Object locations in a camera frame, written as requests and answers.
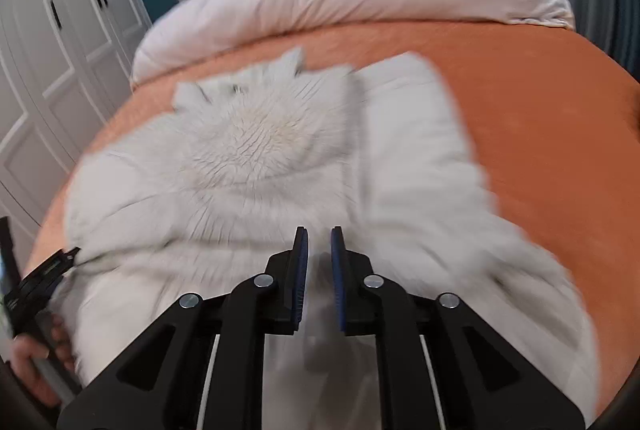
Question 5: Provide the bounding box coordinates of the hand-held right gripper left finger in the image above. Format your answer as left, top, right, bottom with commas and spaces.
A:
56, 226, 309, 430

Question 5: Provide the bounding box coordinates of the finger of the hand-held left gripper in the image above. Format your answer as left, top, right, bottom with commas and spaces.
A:
5, 247, 82, 307

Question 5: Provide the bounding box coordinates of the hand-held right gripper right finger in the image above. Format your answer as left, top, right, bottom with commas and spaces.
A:
330, 226, 586, 430

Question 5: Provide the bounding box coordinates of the white quilted jacket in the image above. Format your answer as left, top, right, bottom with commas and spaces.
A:
62, 47, 601, 430

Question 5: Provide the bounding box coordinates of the person's left hand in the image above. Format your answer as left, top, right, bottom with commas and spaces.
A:
9, 314, 79, 408

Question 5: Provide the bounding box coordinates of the white wardrobe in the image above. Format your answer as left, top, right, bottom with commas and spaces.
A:
0, 0, 153, 261

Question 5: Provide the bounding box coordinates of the orange bed sheet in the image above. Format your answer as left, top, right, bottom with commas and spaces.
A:
27, 17, 640, 430

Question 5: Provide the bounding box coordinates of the blue curtain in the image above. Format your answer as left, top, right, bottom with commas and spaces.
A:
607, 0, 640, 75

